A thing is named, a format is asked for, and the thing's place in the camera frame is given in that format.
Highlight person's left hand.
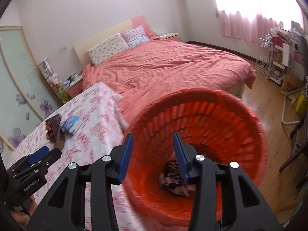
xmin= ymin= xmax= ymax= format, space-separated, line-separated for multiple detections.
xmin=9 ymin=209 xmax=32 ymax=225

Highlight red paper bag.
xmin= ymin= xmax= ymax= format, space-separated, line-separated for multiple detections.
xmin=273 ymin=35 xmax=293 ymax=53

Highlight cream and pink bed headboard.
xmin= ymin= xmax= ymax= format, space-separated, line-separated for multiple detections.
xmin=73 ymin=15 xmax=154 ymax=68

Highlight yellow box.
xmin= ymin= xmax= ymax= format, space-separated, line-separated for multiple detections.
xmin=295 ymin=94 xmax=308 ymax=114

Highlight pale plush toys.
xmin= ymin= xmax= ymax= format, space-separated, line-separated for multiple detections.
xmin=48 ymin=73 xmax=60 ymax=86

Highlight clear display tube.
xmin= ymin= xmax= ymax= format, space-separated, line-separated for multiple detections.
xmin=39 ymin=58 xmax=54 ymax=76

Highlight bed with salmon cover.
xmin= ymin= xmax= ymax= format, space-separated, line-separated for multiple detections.
xmin=82 ymin=35 xmax=256 ymax=126

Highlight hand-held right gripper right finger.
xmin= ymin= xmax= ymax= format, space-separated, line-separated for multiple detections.
xmin=173 ymin=132 xmax=282 ymax=231

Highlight yellow green plush toy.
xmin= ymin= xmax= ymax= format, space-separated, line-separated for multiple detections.
xmin=58 ymin=85 xmax=70 ymax=101

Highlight pink nightstand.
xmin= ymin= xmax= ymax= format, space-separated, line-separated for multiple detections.
xmin=65 ymin=79 xmax=85 ymax=99

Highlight white metal frame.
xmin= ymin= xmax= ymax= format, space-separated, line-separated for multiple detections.
xmin=281 ymin=89 xmax=304 ymax=126

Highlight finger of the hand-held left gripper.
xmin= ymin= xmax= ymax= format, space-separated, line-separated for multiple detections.
xmin=14 ymin=146 xmax=50 ymax=167
xmin=34 ymin=148 xmax=62 ymax=171

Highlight cream nightstand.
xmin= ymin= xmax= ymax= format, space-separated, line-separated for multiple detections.
xmin=159 ymin=32 xmax=180 ymax=42

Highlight pink striped pillow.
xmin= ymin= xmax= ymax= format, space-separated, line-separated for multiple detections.
xmin=120 ymin=25 xmax=151 ymax=48

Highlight wardrobe with flower-print sliding doors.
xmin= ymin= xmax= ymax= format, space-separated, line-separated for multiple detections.
xmin=0 ymin=25 xmax=63 ymax=150

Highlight black floral cloth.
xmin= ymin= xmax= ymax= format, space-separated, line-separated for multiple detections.
xmin=163 ymin=162 xmax=186 ymax=186

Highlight dark wooden chair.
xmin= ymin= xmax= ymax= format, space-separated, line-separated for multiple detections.
xmin=279 ymin=114 xmax=308 ymax=172

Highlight white wire rack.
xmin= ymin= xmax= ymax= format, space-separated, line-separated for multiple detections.
xmin=255 ymin=36 xmax=275 ymax=80

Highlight blue box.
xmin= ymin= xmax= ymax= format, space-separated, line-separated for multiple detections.
xmin=60 ymin=115 xmax=81 ymax=135

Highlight pink curtain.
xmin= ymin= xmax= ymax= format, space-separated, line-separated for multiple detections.
xmin=215 ymin=6 xmax=304 ymax=45

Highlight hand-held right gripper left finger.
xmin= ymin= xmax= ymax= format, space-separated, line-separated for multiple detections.
xmin=26 ymin=133 xmax=134 ymax=231

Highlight red plastic basket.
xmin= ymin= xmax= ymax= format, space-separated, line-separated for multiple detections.
xmin=121 ymin=89 xmax=269 ymax=228

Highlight floral pillow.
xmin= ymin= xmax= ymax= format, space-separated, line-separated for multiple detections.
xmin=87 ymin=33 xmax=129 ymax=67

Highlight cardboard box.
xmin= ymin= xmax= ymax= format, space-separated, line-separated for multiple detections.
xmin=280 ymin=73 xmax=302 ymax=95

